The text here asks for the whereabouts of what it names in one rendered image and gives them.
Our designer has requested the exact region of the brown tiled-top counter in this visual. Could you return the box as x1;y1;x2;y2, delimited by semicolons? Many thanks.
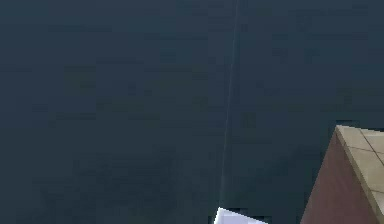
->
299;124;384;224

